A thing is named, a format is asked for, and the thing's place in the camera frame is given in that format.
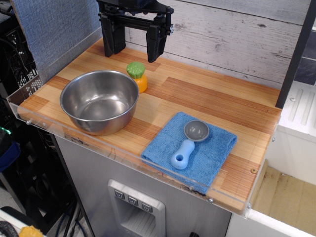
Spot dark grey right post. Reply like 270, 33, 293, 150
275, 0, 316, 109

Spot blue folded towel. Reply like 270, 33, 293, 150
141, 112, 237, 195

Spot blue grey measuring scoop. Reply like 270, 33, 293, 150
170, 120, 209, 170

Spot orange toy carrot green top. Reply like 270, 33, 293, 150
126, 62, 148, 93

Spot stainless steel bowl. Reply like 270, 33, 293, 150
60, 70, 139, 135

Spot grey dispenser panel with buttons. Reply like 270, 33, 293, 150
108, 179, 166, 237

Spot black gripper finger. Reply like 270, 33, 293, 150
146, 25, 166, 63
100, 14, 126, 54

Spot clear acrylic edge guard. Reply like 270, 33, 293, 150
8, 82, 281, 216

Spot black plastic crate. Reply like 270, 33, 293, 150
4, 29, 40, 89

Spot white toy sink unit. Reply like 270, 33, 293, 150
226, 81, 316, 237

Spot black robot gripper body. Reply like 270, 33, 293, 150
98, 0, 174, 35

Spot yellow object at corner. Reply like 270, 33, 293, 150
18, 226, 44, 237

